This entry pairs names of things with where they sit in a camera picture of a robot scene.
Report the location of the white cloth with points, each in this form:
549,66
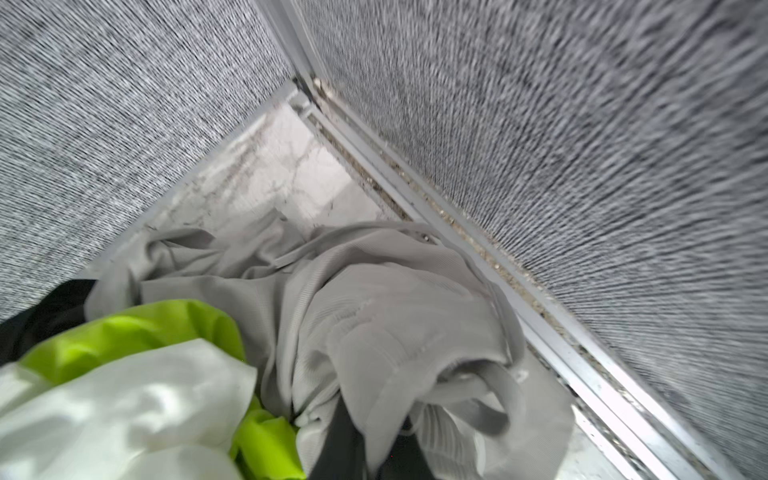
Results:
169,413

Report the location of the black cloth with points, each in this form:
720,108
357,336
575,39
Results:
60,310

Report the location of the grey cloth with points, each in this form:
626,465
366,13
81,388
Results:
387,319

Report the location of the lime green cloth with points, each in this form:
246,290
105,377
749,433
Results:
263,446

